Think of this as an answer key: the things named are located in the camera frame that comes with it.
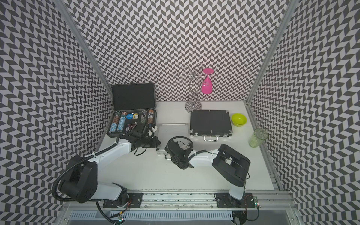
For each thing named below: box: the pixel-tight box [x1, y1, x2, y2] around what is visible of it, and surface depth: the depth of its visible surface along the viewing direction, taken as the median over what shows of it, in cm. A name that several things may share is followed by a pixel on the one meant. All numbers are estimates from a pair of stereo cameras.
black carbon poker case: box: [189, 109, 233, 142], surface depth 98 cm
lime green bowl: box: [231, 112, 248, 128], surface depth 106 cm
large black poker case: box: [106, 82, 158, 137], surface depth 110 cm
